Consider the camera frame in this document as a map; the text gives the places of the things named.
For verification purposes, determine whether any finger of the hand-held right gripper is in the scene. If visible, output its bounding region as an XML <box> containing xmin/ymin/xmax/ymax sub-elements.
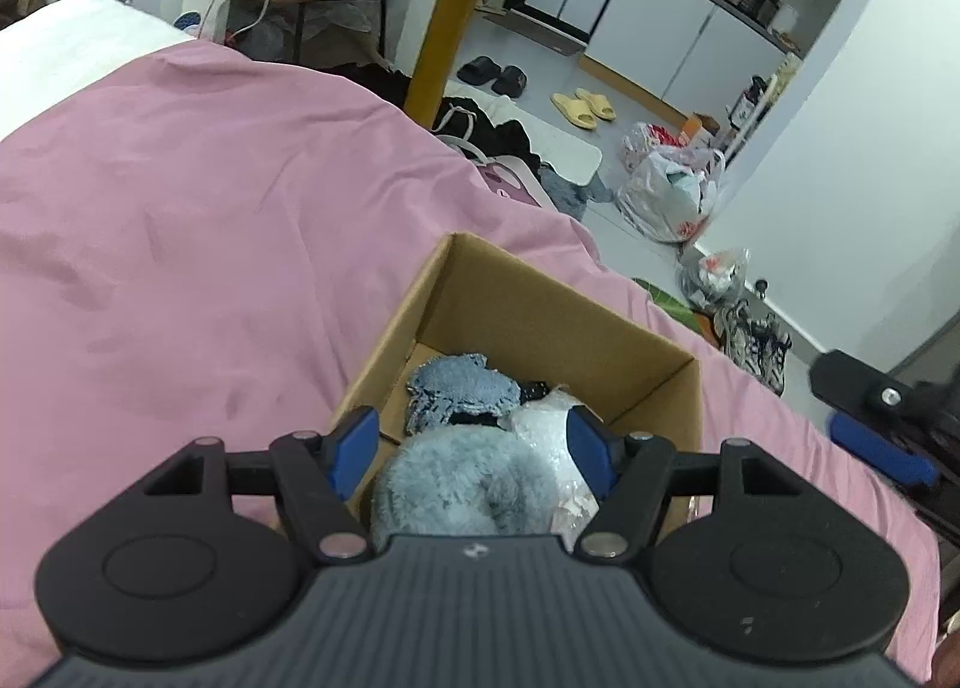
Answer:
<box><xmin>808</xmin><ymin>349</ymin><xmax>943</xmax><ymax>489</ymax></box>

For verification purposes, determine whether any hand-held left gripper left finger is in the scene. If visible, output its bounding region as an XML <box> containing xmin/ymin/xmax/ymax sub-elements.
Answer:
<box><xmin>139</xmin><ymin>406</ymin><xmax>380</xmax><ymax>566</ymax></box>

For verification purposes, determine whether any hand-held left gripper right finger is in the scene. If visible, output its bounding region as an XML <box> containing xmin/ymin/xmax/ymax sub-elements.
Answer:
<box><xmin>565</xmin><ymin>404</ymin><xmax>790</xmax><ymax>566</ymax></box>

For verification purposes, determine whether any fluffy light blue plush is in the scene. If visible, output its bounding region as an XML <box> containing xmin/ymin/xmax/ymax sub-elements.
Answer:
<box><xmin>370</xmin><ymin>424</ymin><xmax>538</xmax><ymax>548</ymax></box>

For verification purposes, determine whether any brown cardboard box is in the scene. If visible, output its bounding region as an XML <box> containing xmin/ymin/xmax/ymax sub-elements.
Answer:
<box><xmin>330</xmin><ymin>232</ymin><xmax>705</xmax><ymax>555</ymax></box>

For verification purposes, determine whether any blue denim cloth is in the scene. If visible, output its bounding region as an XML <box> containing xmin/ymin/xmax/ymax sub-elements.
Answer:
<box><xmin>404</xmin><ymin>353</ymin><xmax>523</xmax><ymax>438</ymax></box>

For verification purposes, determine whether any green leaf mat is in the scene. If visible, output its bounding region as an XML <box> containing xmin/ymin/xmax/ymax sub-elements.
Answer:
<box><xmin>633</xmin><ymin>276</ymin><xmax>714</xmax><ymax>337</ymax></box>

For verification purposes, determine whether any small clear plastic bag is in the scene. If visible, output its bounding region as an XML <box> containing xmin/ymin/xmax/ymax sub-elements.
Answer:
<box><xmin>676</xmin><ymin>246</ymin><xmax>752</xmax><ymax>311</ymax></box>

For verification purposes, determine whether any pink blanket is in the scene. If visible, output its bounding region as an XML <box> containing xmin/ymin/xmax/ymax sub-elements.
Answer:
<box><xmin>0</xmin><ymin>38</ymin><xmax>943</xmax><ymax>688</ymax></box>

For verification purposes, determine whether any large white plastic bag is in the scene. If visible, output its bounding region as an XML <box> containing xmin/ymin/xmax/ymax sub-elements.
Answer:
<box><xmin>614</xmin><ymin>122</ymin><xmax>728</xmax><ymax>243</ymax></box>

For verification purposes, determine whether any pink tote bag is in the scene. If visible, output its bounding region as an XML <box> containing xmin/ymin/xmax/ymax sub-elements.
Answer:
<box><xmin>449</xmin><ymin>131</ymin><xmax>550</xmax><ymax>210</ymax></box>

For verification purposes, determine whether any white floor mat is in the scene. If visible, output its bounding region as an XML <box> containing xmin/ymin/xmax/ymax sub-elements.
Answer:
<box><xmin>479</xmin><ymin>94</ymin><xmax>604</xmax><ymax>187</ymax></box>

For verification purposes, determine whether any black clothing pile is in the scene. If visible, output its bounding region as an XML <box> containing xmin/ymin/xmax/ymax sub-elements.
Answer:
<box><xmin>434</xmin><ymin>95</ymin><xmax>542</xmax><ymax>172</ymax></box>

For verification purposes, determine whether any yellow slipper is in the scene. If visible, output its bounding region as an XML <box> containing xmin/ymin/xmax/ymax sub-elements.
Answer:
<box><xmin>573</xmin><ymin>86</ymin><xmax>618</xmax><ymax>123</ymax></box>
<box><xmin>549</xmin><ymin>92</ymin><xmax>599</xmax><ymax>132</ymax></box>

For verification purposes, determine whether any small orange cardboard box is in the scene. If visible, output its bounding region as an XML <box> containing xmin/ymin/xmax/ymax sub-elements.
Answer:
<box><xmin>678</xmin><ymin>110</ymin><xmax>722</xmax><ymax>143</ymax></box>

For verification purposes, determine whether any black spray bottle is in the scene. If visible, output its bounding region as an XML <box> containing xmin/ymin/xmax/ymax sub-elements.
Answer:
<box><xmin>730</xmin><ymin>76</ymin><xmax>768</xmax><ymax>127</ymax></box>

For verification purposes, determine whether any black slipper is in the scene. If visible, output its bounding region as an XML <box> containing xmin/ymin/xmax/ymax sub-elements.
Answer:
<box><xmin>490</xmin><ymin>64</ymin><xmax>529</xmax><ymax>98</ymax></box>
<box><xmin>455</xmin><ymin>55</ymin><xmax>502</xmax><ymax>87</ymax></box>

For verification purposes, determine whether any white kitchen cabinet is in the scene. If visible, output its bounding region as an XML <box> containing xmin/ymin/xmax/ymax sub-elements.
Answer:
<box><xmin>580</xmin><ymin>0</ymin><xmax>804</xmax><ymax>123</ymax></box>

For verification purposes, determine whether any grey door mat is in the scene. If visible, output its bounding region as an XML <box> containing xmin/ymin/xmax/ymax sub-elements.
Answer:
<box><xmin>483</xmin><ymin>11</ymin><xmax>587</xmax><ymax>56</ymax></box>

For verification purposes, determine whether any round table with gold leg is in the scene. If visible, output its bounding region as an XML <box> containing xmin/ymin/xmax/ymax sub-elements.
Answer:
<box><xmin>402</xmin><ymin>0</ymin><xmax>647</xmax><ymax>131</ymax></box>

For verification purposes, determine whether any white small appliance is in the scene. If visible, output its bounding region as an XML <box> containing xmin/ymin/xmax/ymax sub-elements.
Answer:
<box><xmin>173</xmin><ymin>0</ymin><xmax>233</xmax><ymax>44</ymax></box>

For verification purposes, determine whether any white bedding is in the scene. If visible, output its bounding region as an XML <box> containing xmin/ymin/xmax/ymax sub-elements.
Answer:
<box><xmin>0</xmin><ymin>0</ymin><xmax>197</xmax><ymax>143</ymax></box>

